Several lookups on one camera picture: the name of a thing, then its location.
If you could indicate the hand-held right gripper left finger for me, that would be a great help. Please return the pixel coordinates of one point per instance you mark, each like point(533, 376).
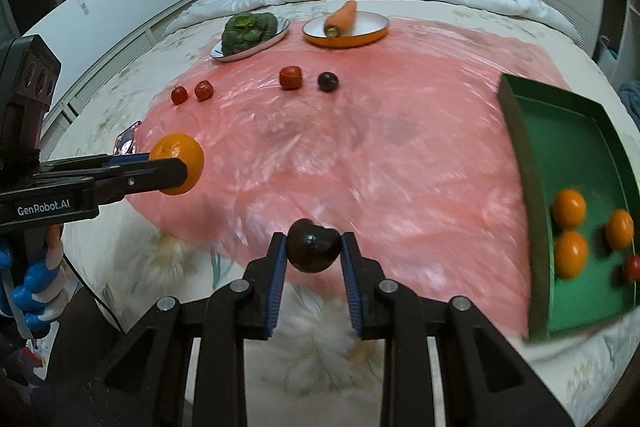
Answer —
point(276, 292)

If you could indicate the pink plastic sheet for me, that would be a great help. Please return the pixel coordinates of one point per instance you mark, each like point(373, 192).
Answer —
point(390, 157)

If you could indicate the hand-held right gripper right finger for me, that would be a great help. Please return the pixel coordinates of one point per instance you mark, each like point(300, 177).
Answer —
point(350, 292)

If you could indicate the white plate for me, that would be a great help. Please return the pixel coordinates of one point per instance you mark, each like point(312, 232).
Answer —
point(280, 32)

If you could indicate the orange plate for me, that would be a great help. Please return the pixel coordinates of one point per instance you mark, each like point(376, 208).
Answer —
point(372, 29)

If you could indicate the blue blanket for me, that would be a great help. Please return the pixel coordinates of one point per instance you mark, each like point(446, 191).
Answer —
point(631, 102)

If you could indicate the person's dark clothing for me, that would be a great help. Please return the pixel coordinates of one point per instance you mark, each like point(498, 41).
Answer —
point(75, 357)

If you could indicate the dark plum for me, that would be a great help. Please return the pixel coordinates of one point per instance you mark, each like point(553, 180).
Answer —
point(314, 247)
point(328, 82)

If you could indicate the carrot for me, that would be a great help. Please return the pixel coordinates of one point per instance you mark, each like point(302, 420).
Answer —
point(341, 19)

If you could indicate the small bag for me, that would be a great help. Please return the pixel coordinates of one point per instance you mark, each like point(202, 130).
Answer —
point(606, 49)

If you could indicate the person's left hand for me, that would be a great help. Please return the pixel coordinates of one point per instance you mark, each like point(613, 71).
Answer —
point(30, 287)

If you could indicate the orange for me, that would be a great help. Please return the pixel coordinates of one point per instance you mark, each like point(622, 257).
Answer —
point(569, 207)
point(571, 253)
point(620, 228)
point(175, 147)

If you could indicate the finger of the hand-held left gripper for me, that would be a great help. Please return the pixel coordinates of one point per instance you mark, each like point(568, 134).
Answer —
point(125, 159)
point(150, 174)

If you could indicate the green leafy vegetable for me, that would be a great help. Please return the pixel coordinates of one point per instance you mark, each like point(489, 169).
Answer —
point(247, 32)

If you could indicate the green tray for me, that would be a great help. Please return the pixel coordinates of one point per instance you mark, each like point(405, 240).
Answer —
point(565, 147)

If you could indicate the small red apple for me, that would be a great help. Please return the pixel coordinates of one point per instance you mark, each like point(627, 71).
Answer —
point(290, 77)
point(632, 268)
point(204, 90)
point(179, 95)

